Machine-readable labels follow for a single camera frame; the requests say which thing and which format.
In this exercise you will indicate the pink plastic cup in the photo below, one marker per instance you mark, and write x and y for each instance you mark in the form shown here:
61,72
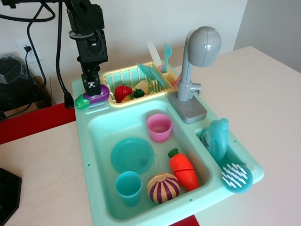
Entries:
159,127

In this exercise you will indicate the red toy apple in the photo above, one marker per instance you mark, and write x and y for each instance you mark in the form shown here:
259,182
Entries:
121,92

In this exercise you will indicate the black base corner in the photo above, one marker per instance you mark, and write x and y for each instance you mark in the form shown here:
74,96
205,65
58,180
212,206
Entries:
10,193

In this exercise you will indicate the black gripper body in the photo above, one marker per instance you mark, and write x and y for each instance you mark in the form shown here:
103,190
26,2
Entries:
92,51

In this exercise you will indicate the mint green toy sink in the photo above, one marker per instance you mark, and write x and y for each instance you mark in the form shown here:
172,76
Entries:
101,126

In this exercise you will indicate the teal plate in rack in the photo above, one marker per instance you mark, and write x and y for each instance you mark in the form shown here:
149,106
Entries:
151,74

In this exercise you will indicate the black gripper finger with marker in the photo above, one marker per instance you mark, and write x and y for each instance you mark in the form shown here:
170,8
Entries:
91,82

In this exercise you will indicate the teal dish soap bottle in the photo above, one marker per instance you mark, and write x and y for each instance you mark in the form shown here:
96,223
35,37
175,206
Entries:
215,138

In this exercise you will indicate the white wall outlet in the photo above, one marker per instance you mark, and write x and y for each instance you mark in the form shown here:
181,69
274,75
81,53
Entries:
30,52

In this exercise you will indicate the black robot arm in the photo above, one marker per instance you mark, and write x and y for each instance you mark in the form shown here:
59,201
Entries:
87,25

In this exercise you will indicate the yellow dish rack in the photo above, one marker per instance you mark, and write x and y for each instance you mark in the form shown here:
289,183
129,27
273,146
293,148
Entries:
132,76

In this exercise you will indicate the teal toy fork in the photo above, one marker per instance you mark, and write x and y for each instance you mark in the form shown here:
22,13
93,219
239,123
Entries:
167,53

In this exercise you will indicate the teal plastic plate in sink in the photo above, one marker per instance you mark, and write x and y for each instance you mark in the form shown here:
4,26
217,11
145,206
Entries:
132,154

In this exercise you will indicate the orange toy carrot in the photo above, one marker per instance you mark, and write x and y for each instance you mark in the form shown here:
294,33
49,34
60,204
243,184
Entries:
183,170

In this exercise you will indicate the black bin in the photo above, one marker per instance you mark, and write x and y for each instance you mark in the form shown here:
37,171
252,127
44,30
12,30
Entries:
17,87

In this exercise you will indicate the white toy knife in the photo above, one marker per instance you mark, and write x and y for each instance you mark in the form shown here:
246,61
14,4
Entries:
154,54

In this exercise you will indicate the yellow toy fruit with leaves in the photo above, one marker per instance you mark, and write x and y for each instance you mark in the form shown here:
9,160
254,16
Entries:
140,90

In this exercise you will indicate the pink toy utensil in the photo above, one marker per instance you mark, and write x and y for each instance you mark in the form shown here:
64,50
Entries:
176,81

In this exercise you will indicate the teal scrub brush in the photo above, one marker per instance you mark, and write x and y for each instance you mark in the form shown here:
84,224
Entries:
236,178

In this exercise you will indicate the teal plastic cup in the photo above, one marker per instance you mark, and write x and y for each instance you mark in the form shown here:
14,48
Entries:
128,186

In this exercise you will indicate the purple striped toy onion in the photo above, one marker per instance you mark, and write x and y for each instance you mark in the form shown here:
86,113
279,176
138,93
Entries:
163,187

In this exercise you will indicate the purple toy eggplant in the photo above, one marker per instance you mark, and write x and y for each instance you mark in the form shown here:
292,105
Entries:
84,100

